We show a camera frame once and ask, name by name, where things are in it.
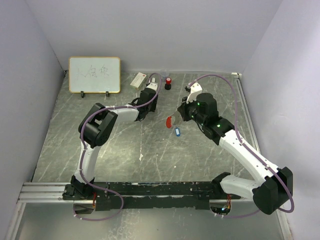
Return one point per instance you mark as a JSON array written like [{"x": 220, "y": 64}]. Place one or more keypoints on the aluminium rail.
[
  {"x": 40, "y": 192},
  {"x": 237, "y": 78}
]

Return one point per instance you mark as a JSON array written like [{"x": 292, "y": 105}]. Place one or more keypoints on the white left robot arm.
[{"x": 96, "y": 128}]

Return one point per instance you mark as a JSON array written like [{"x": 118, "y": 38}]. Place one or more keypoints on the white board yellow frame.
[{"x": 94, "y": 74}]

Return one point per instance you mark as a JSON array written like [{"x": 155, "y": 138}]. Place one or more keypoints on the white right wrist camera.
[{"x": 193, "y": 89}]

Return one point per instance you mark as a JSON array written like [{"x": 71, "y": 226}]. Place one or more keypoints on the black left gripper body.
[{"x": 152, "y": 107}]

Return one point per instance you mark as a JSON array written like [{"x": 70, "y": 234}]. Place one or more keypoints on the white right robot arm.
[{"x": 270, "y": 187}]

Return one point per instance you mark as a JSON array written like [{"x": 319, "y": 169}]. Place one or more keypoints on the clear plastic cup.
[{"x": 164, "y": 73}]

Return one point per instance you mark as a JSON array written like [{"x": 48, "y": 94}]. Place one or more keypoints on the aluminium right side rail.
[{"x": 237, "y": 78}]

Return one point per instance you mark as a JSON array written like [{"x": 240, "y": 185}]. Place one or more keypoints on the aluminium front rail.
[{"x": 40, "y": 192}]

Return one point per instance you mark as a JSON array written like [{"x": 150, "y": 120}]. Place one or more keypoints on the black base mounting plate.
[{"x": 116, "y": 201}]

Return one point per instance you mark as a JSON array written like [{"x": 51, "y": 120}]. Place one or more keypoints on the blue key tag with key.
[{"x": 177, "y": 132}]

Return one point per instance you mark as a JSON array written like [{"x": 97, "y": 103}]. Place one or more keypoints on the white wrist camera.
[
  {"x": 152, "y": 84},
  {"x": 193, "y": 89}
]

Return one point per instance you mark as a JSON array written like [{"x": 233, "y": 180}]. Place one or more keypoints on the metal key organizer red handle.
[{"x": 174, "y": 120}]

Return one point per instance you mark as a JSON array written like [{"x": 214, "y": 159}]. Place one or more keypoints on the red black stamp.
[{"x": 168, "y": 83}]

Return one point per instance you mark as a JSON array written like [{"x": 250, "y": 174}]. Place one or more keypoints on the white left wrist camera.
[{"x": 152, "y": 84}]

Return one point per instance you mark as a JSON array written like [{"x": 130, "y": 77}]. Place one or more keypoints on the green white staples box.
[{"x": 138, "y": 80}]

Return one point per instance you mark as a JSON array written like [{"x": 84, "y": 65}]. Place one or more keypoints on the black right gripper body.
[{"x": 189, "y": 110}]

